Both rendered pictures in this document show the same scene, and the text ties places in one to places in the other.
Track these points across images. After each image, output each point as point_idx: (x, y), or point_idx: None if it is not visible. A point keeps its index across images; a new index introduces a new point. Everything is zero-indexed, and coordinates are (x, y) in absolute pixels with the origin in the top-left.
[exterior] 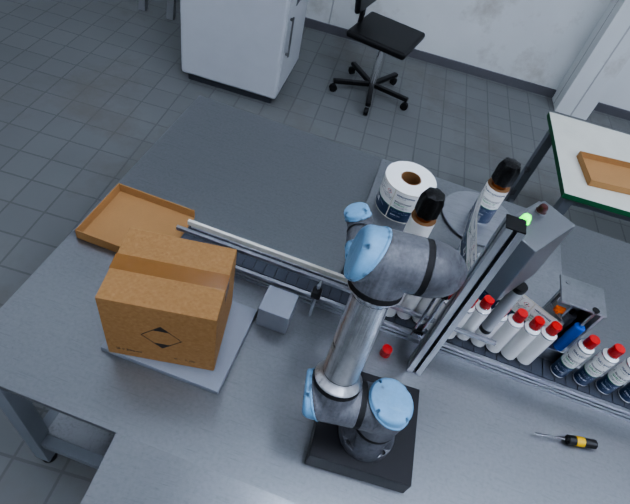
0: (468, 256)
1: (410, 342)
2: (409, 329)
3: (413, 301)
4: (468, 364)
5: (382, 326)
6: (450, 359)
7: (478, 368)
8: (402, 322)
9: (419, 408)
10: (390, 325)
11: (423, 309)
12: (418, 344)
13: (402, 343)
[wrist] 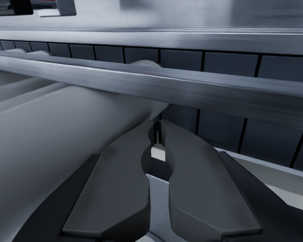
0: (10, 241)
1: (98, 24)
2: (83, 40)
3: None
4: (13, 24)
5: (164, 29)
6: (32, 19)
7: (3, 23)
8: (104, 57)
9: None
10: (132, 31)
11: (3, 90)
12: (83, 27)
13: (112, 10)
